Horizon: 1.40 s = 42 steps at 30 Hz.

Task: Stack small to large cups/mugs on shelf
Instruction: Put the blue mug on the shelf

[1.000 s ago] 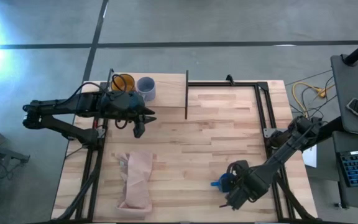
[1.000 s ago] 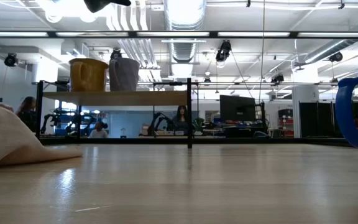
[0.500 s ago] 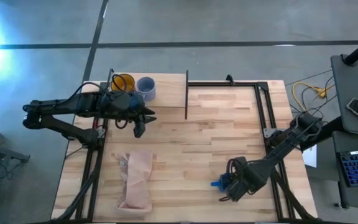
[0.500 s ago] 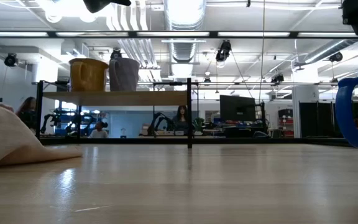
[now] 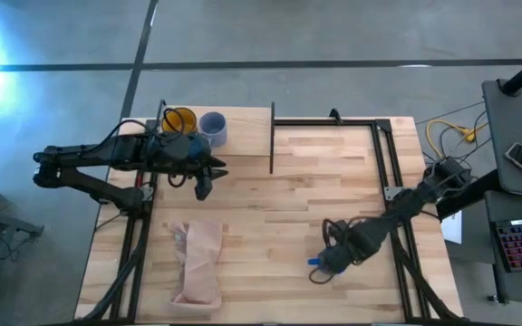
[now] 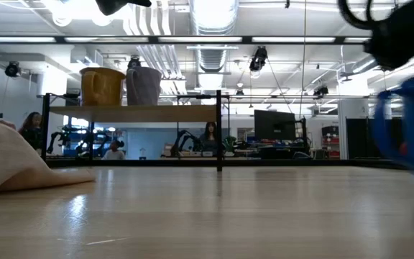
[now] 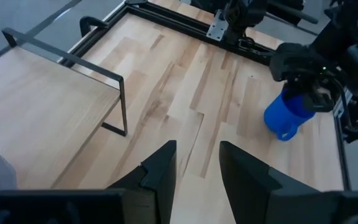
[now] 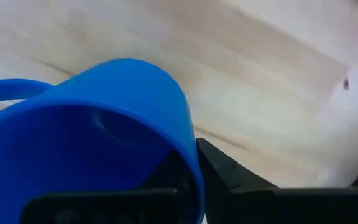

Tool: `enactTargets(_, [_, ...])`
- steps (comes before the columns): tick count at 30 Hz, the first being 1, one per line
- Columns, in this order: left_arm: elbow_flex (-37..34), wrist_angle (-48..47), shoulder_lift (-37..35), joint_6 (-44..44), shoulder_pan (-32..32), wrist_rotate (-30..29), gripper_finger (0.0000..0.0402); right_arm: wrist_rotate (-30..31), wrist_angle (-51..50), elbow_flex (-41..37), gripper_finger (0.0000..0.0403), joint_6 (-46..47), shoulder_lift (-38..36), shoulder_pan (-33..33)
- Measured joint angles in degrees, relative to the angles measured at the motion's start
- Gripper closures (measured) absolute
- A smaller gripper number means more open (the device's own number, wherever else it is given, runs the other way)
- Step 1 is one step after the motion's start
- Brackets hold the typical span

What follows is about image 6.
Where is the wooden shelf with black legs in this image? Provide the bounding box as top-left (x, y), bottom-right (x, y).
top-left (40, 89), bottom-right (224, 173)

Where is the red storage rack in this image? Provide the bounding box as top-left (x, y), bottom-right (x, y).
top-left (321, 124), bottom-right (341, 160)

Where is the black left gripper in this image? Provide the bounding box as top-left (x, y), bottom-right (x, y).
top-left (95, 0), bottom-right (153, 17)

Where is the black cabinet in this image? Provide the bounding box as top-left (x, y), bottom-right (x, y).
top-left (344, 117), bottom-right (404, 160)

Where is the grey plastic mug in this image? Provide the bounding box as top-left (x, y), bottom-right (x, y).
top-left (125, 65), bottom-right (163, 106)

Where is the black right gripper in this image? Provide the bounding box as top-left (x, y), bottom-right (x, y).
top-left (364, 0), bottom-right (414, 72)

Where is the black computer monitor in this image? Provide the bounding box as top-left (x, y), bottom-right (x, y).
top-left (253, 109), bottom-right (298, 142)

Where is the person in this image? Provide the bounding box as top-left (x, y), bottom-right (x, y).
top-left (17, 111), bottom-right (44, 152)
top-left (198, 121), bottom-right (220, 157)
top-left (101, 139), bottom-right (127, 161)

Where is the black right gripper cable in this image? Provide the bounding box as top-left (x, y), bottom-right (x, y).
top-left (337, 0), bottom-right (377, 31)

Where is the beige cloth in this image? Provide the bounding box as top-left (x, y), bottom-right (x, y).
top-left (0, 114), bottom-right (97, 201)

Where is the orange translucent mug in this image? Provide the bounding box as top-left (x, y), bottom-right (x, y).
top-left (79, 66), bottom-right (127, 107)

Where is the silver ceiling air duct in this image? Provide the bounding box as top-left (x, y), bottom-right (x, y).
top-left (188, 0), bottom-right (240, 91)

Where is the black overhead camera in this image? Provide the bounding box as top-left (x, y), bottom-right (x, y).
top-left (4, 60), bottom-right (22, 78)
top-left (312, 85), bottom-right (330, 99)
top-left (126, 55), bottom-right (143, 70)
top-left (248, 45), bottom-right (269, 73)

